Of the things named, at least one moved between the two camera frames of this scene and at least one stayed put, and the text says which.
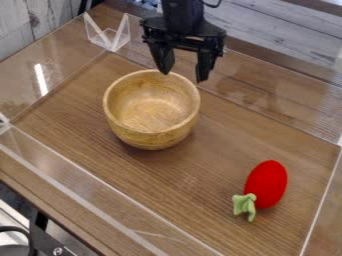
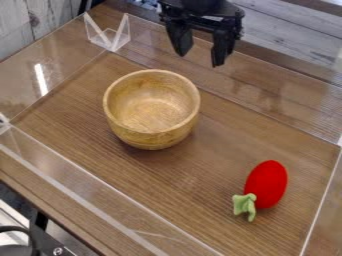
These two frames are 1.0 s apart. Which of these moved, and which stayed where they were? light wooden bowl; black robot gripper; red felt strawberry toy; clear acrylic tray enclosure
Moved: black robot gripper
Stayed: red felt strawberry toy; light wooden bowl; clear acrylic tray enclosure
